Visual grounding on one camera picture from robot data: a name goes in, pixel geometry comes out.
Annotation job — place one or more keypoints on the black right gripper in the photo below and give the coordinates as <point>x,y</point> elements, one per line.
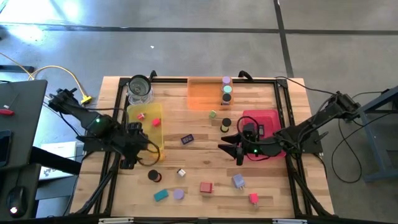
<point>253,140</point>

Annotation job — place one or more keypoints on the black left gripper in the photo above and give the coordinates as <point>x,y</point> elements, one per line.
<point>135,143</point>

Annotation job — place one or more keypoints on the black-capped hourglass green sand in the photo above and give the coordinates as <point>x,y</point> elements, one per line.
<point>226,122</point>

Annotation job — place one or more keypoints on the red and white charger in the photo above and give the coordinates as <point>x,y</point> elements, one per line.
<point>141,116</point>

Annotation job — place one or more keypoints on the small red wall charger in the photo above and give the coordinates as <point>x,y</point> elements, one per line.
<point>156,122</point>

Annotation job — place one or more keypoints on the black-capped hourglass blue sand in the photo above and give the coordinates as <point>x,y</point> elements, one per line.
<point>227,97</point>

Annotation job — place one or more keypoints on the white cube wall charger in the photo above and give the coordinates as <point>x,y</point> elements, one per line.
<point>181,173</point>

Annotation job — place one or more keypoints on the teal-capped hourglass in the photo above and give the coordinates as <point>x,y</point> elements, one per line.
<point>228,89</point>

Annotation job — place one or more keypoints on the pink-red wall charger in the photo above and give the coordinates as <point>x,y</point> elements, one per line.
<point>253,198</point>

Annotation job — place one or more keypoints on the lilac-capped hourglass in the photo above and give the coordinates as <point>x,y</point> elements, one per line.
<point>178,194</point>
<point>226,80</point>

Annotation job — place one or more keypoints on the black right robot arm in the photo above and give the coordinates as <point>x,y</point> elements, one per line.
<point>311,124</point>

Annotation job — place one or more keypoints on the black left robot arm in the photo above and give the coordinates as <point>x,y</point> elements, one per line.
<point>77,112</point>

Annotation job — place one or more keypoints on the black-capped hourglass red sand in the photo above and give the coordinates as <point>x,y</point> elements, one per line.
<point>152,175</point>

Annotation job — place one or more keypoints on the yellow plastic bin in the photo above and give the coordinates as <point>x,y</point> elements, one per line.
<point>149,109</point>

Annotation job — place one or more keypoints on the pink plastic bin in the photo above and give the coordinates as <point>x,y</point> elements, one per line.
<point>270,118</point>

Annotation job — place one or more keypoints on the white cup black rim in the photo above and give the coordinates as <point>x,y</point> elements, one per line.
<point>140,87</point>

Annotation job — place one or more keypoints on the teal rectangular block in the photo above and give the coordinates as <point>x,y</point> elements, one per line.
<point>161,195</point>

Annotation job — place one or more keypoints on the orange plastic bin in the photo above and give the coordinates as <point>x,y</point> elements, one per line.
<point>202,93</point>

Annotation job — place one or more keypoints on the white paper sheet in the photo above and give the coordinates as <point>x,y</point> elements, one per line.
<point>59,152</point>

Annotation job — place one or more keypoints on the black side desk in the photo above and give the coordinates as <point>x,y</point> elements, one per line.
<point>25,124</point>

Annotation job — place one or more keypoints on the black phone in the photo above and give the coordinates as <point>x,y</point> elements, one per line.
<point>4,149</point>

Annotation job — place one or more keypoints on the black computer mouse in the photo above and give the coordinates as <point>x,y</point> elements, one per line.
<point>17,199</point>

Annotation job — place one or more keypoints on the black floor strip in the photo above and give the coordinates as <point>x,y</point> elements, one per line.
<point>18,68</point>

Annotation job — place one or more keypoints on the grey metal stand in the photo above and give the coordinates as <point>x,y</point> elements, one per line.
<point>371,146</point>

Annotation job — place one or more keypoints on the green wall charger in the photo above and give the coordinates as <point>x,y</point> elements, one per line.
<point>212,114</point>

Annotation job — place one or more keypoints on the lavender wall charger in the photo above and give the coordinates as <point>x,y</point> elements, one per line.
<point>238,181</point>

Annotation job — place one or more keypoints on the large red wall charger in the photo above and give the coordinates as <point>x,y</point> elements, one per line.
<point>206,187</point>

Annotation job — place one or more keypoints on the black aluminium rig frame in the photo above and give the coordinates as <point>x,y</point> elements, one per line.
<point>171,80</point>

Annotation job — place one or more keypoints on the white frame bracket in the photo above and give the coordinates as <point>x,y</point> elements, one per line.
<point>289,221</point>
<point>115,220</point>

